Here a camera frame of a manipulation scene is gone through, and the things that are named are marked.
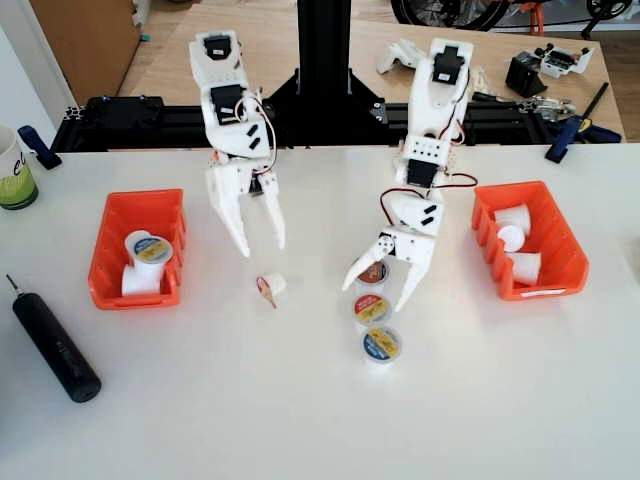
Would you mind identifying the fixed white gripper finger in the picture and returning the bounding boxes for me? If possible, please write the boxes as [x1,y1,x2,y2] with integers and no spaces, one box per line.
[205,163,251,259]
[394,237,435,312]

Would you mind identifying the coffee pod with peeled lid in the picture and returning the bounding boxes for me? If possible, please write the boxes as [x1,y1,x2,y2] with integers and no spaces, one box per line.
[254,271,287,310]

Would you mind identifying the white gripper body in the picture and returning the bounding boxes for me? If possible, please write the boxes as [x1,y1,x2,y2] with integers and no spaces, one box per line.
[204,119,276,159]
[387,197,446,235]

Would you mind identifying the black bicycle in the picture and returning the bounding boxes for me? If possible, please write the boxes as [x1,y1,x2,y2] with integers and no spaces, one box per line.
[389,0,634,40]

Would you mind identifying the blue handled clamp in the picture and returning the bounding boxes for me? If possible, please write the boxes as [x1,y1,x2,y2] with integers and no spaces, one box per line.
[17,124,64,171]

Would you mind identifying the brown lid coffee pod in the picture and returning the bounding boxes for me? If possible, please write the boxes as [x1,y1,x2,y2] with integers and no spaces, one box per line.
[352,257,391,289]

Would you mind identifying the white and green mug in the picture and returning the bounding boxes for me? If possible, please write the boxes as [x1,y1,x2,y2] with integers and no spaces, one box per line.
[0,123,40,211]

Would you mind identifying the metal hand tools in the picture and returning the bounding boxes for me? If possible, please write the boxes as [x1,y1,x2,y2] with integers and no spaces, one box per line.
[519,94,576,124]

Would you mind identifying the blue black bar clamp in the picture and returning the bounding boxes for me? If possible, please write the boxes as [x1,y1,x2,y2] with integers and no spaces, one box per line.
[544,82,624,164]

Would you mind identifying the black electric screwdriver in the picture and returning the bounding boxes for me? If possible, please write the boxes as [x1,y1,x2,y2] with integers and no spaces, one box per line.
[5,273,103,404]

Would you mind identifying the brown wooden cabinet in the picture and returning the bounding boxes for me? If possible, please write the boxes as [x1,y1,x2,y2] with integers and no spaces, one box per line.
[28,0,144,104]

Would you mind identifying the red lid coffee pod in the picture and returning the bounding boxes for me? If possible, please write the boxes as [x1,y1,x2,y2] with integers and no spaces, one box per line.
[352,293,392,329]
[493,204,532,234]
[507,251,544,286]
[496,224,526,253]

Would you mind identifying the clear bag of small parts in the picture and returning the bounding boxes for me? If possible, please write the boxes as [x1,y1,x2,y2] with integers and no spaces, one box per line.
[469,67,494,94]

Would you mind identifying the black aluminium frame rail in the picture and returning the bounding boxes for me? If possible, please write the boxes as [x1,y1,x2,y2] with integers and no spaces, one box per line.
[49,97,556,151]

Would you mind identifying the black aluminium frame post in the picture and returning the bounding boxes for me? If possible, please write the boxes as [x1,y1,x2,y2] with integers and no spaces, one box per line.
[269,0,386,106]

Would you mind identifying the orange plastic storage bin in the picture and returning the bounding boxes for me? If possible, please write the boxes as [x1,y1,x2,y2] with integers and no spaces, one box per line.
[86,188,187,311]
[471,180,591,303]

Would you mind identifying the white printed plastic part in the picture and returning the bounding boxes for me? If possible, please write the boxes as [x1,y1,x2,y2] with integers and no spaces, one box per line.
[375,38,429,75]

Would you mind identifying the black handled screwdriver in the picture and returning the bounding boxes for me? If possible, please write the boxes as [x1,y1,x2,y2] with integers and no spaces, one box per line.
[472,90,521,104]

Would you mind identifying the black printed plastic part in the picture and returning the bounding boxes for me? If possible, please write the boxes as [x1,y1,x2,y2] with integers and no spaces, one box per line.
[504,52,549,99]

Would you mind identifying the moving white gripper finger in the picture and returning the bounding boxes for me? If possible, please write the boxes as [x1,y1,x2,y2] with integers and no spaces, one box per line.
[342,234,399,292]
[260,174,287,250]

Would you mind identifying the blue lid coffee pod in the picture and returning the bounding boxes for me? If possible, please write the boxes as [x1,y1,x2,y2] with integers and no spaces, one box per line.
[123,229,151,266]
[359,325,404,370]
[121,263,164,297]
[124,230,174,281]

